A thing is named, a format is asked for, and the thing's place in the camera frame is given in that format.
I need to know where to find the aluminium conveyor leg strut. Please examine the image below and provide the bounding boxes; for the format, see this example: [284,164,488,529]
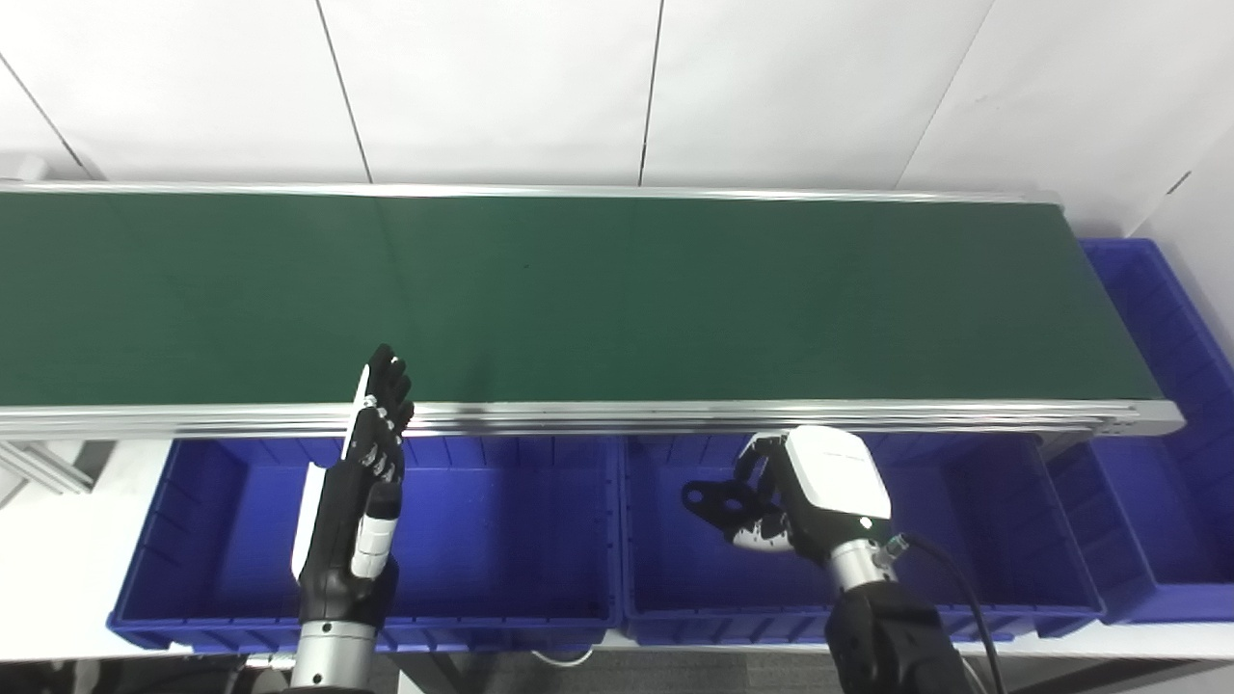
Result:
[0,438,98,498]

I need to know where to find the green conveyor belt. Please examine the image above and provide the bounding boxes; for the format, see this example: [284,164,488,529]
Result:
[0,180,1186,443]
[0,191,1167,407]

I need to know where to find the black flange part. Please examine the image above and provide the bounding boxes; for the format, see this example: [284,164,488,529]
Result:
[681,478,774,533]

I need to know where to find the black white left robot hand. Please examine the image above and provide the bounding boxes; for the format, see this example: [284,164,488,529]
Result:
[292,344,416,628]

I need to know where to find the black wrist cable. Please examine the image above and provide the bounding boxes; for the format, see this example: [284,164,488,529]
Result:
[887,532,1009,694]

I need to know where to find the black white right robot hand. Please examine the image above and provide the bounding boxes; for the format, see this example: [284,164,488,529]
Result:
[732,425,894,566]

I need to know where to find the blue plastic bin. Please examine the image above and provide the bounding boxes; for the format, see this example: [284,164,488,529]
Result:
[106,435,624,657]
[1046,237,1234,627]
[617,433,1109,646]

